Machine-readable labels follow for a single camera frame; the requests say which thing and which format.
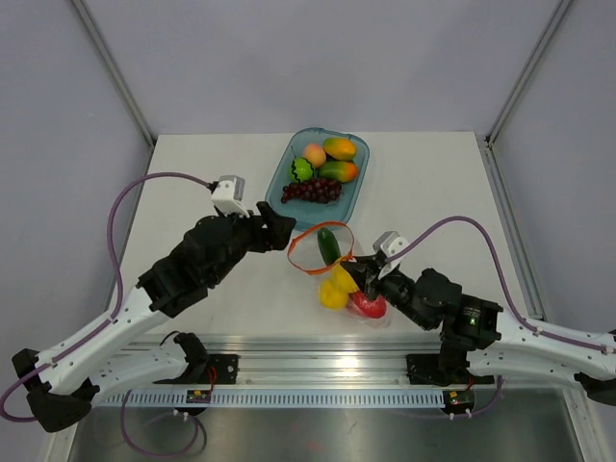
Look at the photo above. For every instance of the aluminium frame post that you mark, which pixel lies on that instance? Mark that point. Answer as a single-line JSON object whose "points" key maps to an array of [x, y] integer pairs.
{"points": [[108, 62], [531, 65]]}

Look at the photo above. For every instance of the red apple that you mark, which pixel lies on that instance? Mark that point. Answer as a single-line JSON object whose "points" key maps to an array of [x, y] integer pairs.
{"points": [[368, 308]]}

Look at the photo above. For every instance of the right aluminium frame post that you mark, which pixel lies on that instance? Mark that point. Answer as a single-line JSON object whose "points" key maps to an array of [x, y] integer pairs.
{"points": [[531, 65]]}

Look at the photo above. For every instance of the left control board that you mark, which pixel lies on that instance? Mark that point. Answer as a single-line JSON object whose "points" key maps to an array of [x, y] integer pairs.
{"points": [[198, 396]]}

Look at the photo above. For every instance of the orange yellow mango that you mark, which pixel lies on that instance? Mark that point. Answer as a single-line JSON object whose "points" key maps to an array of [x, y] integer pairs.
{"points": [[340, 149]]}

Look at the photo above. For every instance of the yellow lemon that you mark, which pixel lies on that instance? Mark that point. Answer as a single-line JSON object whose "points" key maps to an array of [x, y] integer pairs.
{"points": [[342, 280], [331, 297]]}

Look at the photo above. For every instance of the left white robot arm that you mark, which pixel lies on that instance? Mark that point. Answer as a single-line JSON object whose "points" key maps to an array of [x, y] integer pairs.
{"points": [[65, 382]]}

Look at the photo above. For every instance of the aluminium mounting rail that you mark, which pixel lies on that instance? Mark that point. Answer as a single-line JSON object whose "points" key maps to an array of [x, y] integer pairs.
{"points": [[347, 361]]}

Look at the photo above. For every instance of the green cucumber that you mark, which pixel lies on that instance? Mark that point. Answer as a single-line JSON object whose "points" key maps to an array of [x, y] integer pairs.
{"points": [[328, 246]]}

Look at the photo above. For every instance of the clear zip top bag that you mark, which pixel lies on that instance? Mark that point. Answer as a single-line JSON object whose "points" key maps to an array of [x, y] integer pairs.
{"points": [[319, 253]]}

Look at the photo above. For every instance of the dark grapes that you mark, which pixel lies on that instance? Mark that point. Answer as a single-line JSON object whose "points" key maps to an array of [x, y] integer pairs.
{"points": [[315, 190]]}

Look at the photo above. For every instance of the yellow lemon front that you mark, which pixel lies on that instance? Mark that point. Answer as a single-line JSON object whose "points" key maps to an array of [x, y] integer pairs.
{"points": [[331, 297]]}

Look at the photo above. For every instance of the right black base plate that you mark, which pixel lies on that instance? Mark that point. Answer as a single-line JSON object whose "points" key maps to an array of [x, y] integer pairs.
{"points": [[423, 369]]}

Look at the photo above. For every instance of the teal plastic fruit basket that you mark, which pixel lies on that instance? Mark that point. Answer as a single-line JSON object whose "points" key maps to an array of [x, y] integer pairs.
{"points": [[308, 214]]}

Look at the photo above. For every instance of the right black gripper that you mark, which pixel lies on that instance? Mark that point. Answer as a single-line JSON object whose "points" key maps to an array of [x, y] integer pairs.
{"points": [[369, 270]]}

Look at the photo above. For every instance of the right control board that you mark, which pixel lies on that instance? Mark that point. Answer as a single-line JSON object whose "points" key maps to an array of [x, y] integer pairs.
{"points": [[459, 402]]}

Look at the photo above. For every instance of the left aluminium frame post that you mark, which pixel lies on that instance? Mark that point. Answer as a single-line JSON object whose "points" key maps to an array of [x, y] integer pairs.
{"points": [[108, 62]]}

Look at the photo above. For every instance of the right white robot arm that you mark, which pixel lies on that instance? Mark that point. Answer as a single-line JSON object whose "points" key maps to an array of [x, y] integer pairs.
{"points": [[534, 350]]}

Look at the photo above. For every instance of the control board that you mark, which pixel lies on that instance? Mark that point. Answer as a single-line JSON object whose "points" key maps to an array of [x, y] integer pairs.
{"points": [[198, 396], [459, 402]]}

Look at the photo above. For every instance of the orange fruit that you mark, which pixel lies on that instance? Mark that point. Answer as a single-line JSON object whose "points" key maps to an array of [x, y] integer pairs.
{"points": [[340, 171]]}

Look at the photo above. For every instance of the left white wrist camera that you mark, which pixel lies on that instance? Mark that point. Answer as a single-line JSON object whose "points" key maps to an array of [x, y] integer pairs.
{"points": [[227, 196]]}

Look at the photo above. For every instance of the pale peach top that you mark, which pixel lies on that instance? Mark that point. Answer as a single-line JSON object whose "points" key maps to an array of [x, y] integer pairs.
{"points": [[314, 154]]}

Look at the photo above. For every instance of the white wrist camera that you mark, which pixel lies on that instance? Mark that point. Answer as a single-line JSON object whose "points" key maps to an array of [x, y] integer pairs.
{"points": [[389, 247], [227, 196]]}

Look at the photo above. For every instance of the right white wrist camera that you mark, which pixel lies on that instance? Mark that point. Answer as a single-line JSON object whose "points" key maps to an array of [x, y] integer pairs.
{"points": [[389, 247]]}

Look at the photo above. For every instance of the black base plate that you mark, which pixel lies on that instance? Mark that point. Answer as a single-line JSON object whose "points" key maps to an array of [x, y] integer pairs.
{"points": [[220, 368], [423, 369]]}

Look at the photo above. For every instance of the white slotted cable duct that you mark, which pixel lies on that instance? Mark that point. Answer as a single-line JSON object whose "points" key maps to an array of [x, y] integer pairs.
{"points": [[286, 399]]}

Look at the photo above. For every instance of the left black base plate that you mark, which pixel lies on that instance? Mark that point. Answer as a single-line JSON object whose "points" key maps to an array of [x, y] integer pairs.
{"points": [[220, 368]]}

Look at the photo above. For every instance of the green lime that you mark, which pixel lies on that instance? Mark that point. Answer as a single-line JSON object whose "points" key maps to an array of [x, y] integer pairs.
{"points": [[301, 170]]}

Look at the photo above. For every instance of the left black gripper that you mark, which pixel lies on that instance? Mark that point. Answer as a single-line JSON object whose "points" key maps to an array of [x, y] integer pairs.
{"points": [[278, 229]]}

